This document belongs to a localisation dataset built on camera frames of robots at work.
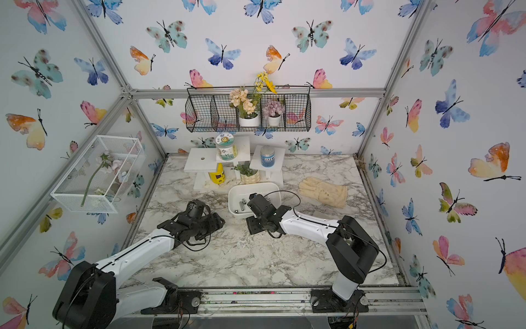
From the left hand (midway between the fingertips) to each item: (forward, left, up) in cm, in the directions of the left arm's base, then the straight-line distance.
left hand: (223, 222), depth 87 cm
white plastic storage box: (+18, -5, -7) cm, 20 cm away
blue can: (+23, -19, +15) cm, 34 cm away
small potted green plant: (+21, -10, +5) cm, 24 cm away
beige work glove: (+17, -50, -6) cm, 53 cm away
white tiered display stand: (+27, +11, +9) cm, 30 cm away
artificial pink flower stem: (+12, +39, +25) cm, 48 cm away
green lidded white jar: (+21, -3, +22) cm, 31 cm away
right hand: (0, -13, +1) cm, 13 cm away
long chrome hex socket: (+12, -6, -5) cm, 15 cm away
